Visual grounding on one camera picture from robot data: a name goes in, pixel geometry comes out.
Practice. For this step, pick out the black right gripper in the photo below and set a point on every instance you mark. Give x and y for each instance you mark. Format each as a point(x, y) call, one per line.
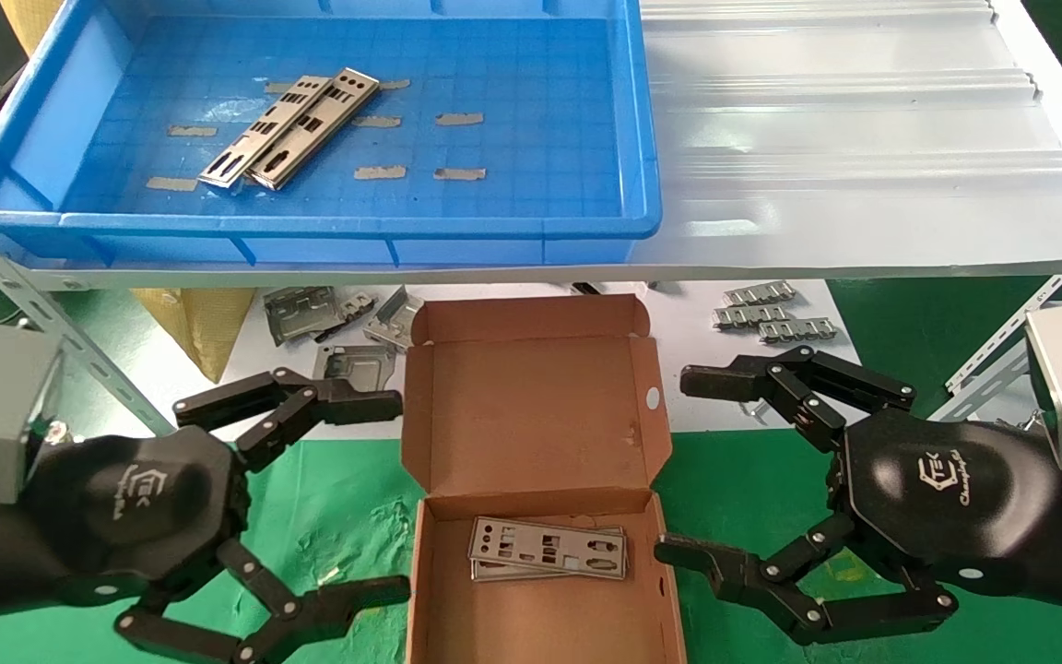
point(955, 507)

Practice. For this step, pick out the small black strip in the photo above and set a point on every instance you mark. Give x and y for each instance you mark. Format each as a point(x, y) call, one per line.
point(586, 288)

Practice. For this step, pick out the yellow woven sack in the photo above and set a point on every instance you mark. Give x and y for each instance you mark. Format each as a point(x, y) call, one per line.
point(199, 323)
point(38, 23)

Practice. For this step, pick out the white tape scrap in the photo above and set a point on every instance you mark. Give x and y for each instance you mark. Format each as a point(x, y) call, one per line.
point(328, 574)

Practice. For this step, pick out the brown tape piece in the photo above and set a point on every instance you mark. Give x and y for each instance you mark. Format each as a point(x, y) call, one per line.
point(380, 171)
point(460, 119)
point(395, 84)
point(171, 183)
point(460, 173)
point(377, 121)
point(278, 87)
point(193, 130)

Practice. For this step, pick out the blue plastic tray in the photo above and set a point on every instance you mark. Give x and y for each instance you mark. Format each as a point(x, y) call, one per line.
point(540, 92)

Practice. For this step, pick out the slotted metal angle bar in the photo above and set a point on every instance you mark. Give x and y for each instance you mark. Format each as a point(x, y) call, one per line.
point(1001, 338)
point(983, 389)
point(52, 314)

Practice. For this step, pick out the brown cardboard box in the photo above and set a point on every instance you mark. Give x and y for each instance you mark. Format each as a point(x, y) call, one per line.
point(531, 415)

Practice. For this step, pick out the white corrugated shelf board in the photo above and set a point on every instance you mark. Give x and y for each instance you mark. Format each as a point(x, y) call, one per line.
point(863, 138)

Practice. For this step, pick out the grey stamped metal part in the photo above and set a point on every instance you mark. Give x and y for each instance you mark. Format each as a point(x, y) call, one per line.
point(393, 318)
point(296, 314)

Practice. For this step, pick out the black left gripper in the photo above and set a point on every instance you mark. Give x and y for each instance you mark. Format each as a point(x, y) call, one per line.
point(125, 507)

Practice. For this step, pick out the green cloth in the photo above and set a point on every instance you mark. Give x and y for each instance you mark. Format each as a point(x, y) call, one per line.
point(337, 507)

